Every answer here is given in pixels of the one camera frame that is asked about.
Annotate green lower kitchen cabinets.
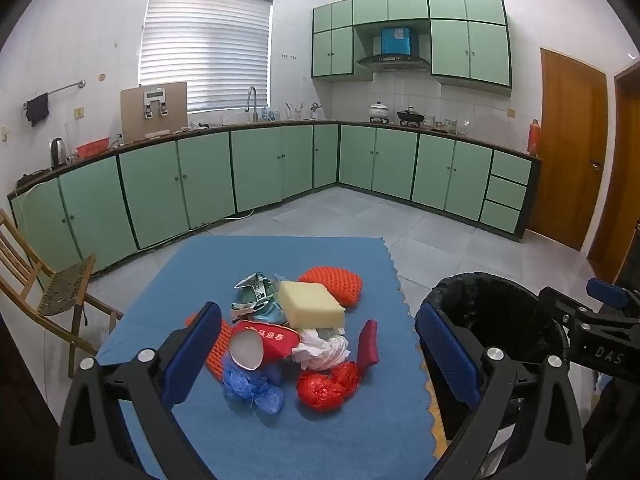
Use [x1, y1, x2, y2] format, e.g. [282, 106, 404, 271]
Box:
[7, 121, 542, 273]

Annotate range hood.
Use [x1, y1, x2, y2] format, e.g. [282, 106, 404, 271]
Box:
[356, 54, 432, 72]

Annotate red paper cup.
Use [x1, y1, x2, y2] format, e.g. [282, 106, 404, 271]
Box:
[227, 321, 301, 371]

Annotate yellow sponge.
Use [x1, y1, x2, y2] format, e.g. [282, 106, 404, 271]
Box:
[276, 281, 347, 332]

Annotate white device on board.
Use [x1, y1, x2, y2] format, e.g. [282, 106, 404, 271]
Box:
[142, 87, 168, 120]

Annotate white window blind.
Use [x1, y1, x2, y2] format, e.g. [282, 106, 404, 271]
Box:
[137, 0, 274, 114]

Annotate red plastic basket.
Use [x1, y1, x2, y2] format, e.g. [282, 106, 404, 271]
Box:
[76, 137, 111, 159]

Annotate glass jars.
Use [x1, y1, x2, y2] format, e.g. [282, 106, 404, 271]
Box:
[424, 116, 468, 136]

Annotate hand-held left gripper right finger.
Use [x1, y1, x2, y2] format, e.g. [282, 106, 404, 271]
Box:
[414, 302, 587, 480]

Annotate wooden folding chair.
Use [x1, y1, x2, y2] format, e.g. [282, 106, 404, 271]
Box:
[0, 208, 124, 380]

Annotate white plastic bag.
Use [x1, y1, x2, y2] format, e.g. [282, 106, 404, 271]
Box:
[300, 335, 352, 372]

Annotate orange foam net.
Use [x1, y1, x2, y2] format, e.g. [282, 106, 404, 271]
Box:
[298, 266, 365, 309]
[186, 312, 236, 381]

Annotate blue felt mat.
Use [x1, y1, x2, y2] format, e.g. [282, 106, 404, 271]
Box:
[95, 236, 453, 480]

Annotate green white carton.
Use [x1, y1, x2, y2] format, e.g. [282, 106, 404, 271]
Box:
[234, 272, 281, 306]
[231, 296, 263, 322]

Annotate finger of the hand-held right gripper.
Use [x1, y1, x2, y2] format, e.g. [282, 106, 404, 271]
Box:
[537, 286, 617, 333]
[586, 277, 640, 321]

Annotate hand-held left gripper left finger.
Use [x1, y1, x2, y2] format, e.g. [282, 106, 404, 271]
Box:
[55, 301, 223, 480]

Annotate wooden door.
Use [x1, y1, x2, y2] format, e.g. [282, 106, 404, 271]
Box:
[525, 47, 608, 252]

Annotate dark red cloth piece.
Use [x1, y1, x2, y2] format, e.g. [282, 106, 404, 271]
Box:
[356, 319, 379, 368]

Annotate blue plastic bag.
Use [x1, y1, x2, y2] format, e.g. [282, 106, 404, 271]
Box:
[221, 359, 285, 415]

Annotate green upper kitchen cabinets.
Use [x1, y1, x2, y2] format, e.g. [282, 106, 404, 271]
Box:
[311, 0, 513, 97]

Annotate steel electric kettle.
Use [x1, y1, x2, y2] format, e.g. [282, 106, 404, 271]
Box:
[49, 137, 70, 169]

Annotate cardboard box with scale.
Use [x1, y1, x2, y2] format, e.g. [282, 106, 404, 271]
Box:
[120, 81, 189, 143]

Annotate green kitchen cabinets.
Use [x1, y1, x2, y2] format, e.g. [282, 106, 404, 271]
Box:
[311, 0, 513, 97]
[7, 121, 542, 273]

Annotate dark towel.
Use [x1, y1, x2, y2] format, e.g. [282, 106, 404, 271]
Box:
[26, 94, 50, 127]

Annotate wooden door frame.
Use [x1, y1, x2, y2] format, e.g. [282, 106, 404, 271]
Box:
[586, 55, 640, 286]

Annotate bin with black bag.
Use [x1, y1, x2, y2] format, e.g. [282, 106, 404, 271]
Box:
[415, 272, 571, 453]

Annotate metal towel rail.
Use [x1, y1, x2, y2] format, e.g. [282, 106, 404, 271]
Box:
[21, 80, 87, 109]

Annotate red plastic bag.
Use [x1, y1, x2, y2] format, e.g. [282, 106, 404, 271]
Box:
[296, 361, 362, 412]

